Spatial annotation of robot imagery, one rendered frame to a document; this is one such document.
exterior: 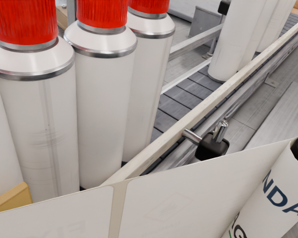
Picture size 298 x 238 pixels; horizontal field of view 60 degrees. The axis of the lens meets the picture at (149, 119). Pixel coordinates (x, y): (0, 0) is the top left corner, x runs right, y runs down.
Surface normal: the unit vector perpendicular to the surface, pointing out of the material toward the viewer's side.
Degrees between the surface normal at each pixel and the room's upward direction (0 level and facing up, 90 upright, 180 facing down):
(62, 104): 90
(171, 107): 0
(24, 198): 90
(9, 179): 90
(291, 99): 0
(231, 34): 90
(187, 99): 0
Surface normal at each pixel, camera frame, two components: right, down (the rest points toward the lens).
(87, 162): -0.21, 0.61
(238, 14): -0.66, 0.40
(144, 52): 0.05, 0.65
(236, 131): 0.15, -0.75
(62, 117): 0.81, 0.47
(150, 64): 0.30, 0.65
